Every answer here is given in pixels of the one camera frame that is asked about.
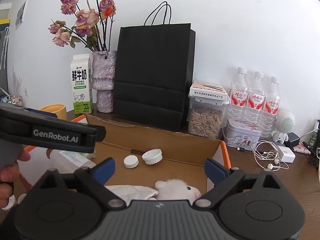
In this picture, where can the black power adapter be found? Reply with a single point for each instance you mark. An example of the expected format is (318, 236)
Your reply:
(293, 138)

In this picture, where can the white green milk carton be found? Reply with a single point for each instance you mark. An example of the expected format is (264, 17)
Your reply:
(80, 85)

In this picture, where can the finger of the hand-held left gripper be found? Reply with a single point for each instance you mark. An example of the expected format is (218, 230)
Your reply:
(48, 114)
(62, 122)

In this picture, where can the white ribbed cap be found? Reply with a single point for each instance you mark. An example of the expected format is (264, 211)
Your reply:
(152, 156)

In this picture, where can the white earphones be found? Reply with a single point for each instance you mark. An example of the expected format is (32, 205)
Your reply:
(270, 165)

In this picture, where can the clear water bottle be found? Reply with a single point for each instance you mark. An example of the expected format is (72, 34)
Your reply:
(256, 102)
(238, 97)
(271, 105)

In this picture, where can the yellow mug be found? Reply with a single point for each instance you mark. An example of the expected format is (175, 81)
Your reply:
(60, 108)

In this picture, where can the white smooth cap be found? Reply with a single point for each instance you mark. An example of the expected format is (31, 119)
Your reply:
(11, 202)
(131, 161)

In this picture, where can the clear seed container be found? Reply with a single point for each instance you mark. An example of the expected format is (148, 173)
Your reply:
(205, 122)

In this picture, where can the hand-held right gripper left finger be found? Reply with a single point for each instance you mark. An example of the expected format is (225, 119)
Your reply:
(105, 171)

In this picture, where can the small white cap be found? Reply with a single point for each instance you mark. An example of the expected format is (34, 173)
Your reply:
(22, 198)

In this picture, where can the black paper bag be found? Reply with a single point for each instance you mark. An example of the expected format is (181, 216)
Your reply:
(150, 80)

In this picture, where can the pink printed tube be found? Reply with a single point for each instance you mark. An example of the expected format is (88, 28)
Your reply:
(301, 149)

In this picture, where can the floral tin box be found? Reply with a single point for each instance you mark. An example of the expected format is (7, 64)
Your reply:
(240, 135)

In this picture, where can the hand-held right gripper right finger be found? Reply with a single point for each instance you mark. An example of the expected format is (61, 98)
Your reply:
(215, 171)

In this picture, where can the flat white printed box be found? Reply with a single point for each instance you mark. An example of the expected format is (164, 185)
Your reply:
(208, 88)

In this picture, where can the purple mottled vase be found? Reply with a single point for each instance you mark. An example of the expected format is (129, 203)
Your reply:
(103, 80)

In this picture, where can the white robot speaker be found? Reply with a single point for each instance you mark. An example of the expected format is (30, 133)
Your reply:
(285, 122)

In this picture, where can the dried rose bouquet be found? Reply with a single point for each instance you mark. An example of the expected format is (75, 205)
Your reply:
(85, 17)

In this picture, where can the clear cotton swab box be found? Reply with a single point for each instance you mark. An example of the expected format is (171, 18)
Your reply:
(72, 158)

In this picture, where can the white wall socket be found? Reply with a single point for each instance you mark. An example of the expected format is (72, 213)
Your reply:
(26, 91)

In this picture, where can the small green bottle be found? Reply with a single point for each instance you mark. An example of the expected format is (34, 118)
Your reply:
(315, 137)

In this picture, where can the wall poster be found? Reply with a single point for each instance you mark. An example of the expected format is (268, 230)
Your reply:
(21, 13)

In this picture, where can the white charger block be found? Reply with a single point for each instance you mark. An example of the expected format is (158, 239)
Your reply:
(287, 154)

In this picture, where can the white cloth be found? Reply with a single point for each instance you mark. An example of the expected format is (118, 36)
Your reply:
(132, 192)

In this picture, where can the white yellow plush toy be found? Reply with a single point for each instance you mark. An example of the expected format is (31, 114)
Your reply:
(175, 191)

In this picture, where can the red cardboard box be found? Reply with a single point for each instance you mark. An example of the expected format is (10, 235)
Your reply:
(175, 145)

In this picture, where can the person's left hand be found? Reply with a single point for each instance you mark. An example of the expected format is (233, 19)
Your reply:
(6, 177)

